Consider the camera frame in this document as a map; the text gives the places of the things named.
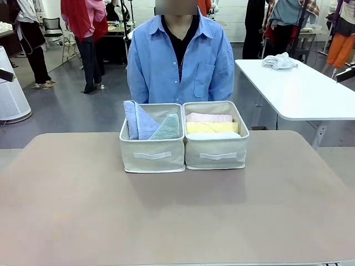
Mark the teal towel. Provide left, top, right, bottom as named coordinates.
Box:
left=148, top=112, right=180, bottom=140

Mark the yellow towel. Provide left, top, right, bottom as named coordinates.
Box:
left=185, top=121, right=240, bottom=136

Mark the pink towel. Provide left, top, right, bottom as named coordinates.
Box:
left=185, top=111, right=234, bottom=123

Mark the white towel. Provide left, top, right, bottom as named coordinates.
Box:
left=187, top=131, right=241, bottom=140

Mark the blue grey towel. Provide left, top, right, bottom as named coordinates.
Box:
left=123, top=100, right=161, bottom=141

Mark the metal folding stool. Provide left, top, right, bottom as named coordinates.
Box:
left=61, top=34, right=84, bottom=70

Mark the beige fabric storage bin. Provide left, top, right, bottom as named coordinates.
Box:
left=182, top=100, right=250, bottom=171
left=119, top=100, right=186, bottom=173

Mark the person in blue shirt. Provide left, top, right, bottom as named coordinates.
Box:
left=126, top=0, right=235, bottom=105

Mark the dark background desk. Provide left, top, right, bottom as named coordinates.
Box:
left=104, top=21, right=133, bottom=67

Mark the white table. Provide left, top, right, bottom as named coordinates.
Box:
left=234, top=58, right=355, bottom=150

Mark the crumpled white cloth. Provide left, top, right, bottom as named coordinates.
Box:
left=261, top=52, right=299, bottom=70

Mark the person in orange top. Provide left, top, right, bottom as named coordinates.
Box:
left=197, top=0, right=212, bottom=17

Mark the person in black outfit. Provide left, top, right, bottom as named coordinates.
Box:
left=242, top=0, right=274, bottom=60

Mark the person in red top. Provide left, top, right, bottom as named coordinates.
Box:
left=60, top=0, right=109, bottom=95

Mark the black office chair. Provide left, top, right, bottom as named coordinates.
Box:
left=42, top=17, right=65, bottom=47

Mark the person in black clothes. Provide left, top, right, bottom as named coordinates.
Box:
left=8, top=0, right=58, bottom=90

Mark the mannequin with orange trousers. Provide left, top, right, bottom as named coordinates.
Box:
left=326, top=0, right=355, bottom=70

